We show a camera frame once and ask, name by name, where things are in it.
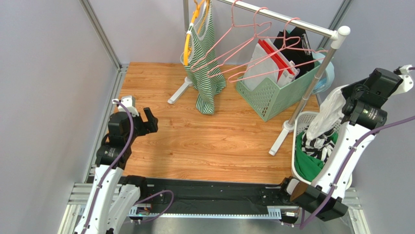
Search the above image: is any green garment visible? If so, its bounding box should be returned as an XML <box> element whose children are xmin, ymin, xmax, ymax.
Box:
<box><xmin>294</xmin><ymin>131</ymin><xmax>326</xmax><ymax>182</ymax></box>

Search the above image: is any white tank top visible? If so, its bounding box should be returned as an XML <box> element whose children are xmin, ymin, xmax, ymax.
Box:
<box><xmin>306</xmin><ymin>85</ymin><xmax>347</xmax><ymax>140</ymax></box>

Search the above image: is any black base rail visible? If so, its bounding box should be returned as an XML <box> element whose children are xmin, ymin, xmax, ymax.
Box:
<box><xmin>115</xmin><ymin>175</ymin><xmax>301</xmax><ymax>219</ymax></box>

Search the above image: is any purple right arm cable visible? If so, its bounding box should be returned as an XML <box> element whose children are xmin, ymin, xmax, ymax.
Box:
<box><xmin>280</xmin><ymin>66</ymin><xmax>415</xmax><ymax>231</ymax></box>

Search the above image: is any white paper box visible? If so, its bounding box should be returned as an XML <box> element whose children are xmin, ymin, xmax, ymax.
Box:
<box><xmin>277</xmin><ymin>69</ymin><xmax>298</xmax><ymax>88</ymax></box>

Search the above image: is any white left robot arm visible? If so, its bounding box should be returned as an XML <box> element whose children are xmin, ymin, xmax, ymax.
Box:
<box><xmin>74</xmin><ymin>107</ymin><xmax>158</xmax><ymax>234</ymax></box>

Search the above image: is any green plastic basket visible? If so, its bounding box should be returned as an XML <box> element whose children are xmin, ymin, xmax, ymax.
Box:
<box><xmin>236</xmin><ymin>51</ymin><xmax>327</xmax><ymax>122</ymax></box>

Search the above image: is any light blue round object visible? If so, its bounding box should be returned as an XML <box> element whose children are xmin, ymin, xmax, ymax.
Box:
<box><xmin>312</xmin><ymin>52</ymin><xmax>335</xmax><ymax>94</ymax></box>

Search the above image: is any red folder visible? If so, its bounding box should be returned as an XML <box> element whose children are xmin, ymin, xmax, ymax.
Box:
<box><xmin>259</xmin><ymin>39</ymin><xmax>295</xmax><ymax>83</ymax></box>

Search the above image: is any silver clothes rack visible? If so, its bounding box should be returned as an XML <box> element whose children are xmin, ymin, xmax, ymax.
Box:
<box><xmin>167</xmin><ymin>0</ymin><xmax>351</xmax><ymax>156</ymax></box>

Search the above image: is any grey translucent folder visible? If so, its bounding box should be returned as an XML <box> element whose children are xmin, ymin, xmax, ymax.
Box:
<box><xmin>242</xmin><ymin>42</ymin><xmax>279</xmax><ymax>91</ymax></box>

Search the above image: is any green striped tank top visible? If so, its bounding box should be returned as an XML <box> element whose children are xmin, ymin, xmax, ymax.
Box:
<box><xmin>181</xmin><ymin>2</ymin><xmax>226</xmax><ymax>115</ymax></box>

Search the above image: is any black folder with clip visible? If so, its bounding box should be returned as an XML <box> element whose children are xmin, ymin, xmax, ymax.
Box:
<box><xmin>282</xmin><ymin>27</ymin><xmax>315</xmax><ymax>78</ymax></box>

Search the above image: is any black white striped garment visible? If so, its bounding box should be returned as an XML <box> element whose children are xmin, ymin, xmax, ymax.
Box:
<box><xmin>301</xmin><ymin>127</ymin><xmax>338</xmax><ymax>163</ymax></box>

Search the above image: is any yellow plastic hanger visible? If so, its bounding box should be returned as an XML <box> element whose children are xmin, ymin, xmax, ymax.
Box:
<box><xmin>183</xmin><ymin>0</ymin><xmax>210</xmax><ymax>66</ymax></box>

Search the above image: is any white laundry basket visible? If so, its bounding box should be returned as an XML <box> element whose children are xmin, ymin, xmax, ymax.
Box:
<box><xmin>291</xmin><ymin>112</ymin><xmax>340</xmax><ymax>184</ymax></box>

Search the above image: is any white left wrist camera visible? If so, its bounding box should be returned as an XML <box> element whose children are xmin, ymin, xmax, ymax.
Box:
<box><xmin>112</xmin><ymin>95</ymin><xmax>140</xmax><ymax>117</ymax></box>

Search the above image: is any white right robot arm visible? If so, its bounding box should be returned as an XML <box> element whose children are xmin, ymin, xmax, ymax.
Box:
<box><xmin>279</xmin><ymin>66</ymin><xmax>414</xmax><ymax>221</ymax></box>

